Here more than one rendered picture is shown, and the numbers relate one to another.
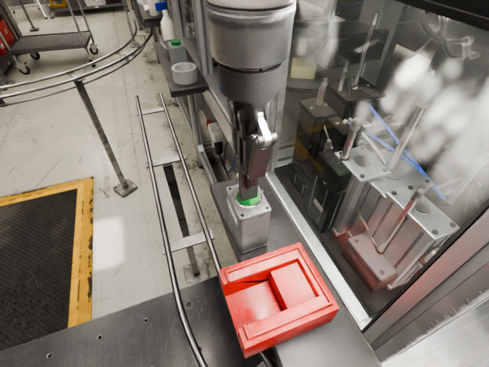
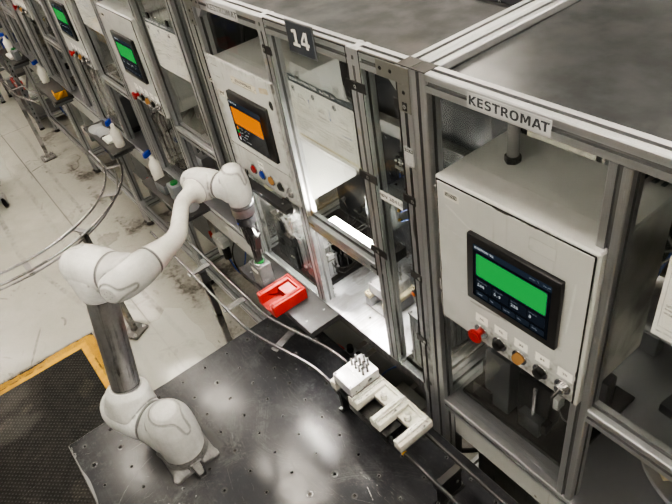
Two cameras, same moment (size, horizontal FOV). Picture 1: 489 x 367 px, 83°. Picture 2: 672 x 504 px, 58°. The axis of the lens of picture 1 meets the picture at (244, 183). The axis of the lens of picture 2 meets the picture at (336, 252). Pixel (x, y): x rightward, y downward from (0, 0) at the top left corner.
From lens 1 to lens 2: 2.00 m
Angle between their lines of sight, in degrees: 10
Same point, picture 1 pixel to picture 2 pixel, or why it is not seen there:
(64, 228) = (91, 386)
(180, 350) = (250, 357)
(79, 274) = not seen: hidden behind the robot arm
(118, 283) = not seen: hidden behind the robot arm
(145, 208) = (167, 342)
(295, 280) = (288, 287)
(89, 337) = (199, 369)
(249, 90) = (247, 223)
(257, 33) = (245, 211)
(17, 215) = (32, 393)
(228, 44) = (238, 215)
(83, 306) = not seen: hidden behind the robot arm
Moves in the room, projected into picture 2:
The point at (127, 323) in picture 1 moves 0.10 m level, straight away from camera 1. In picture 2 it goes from (217, 357) to (197, 353)
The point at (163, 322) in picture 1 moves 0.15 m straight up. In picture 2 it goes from (236, 350) to (227, 327)
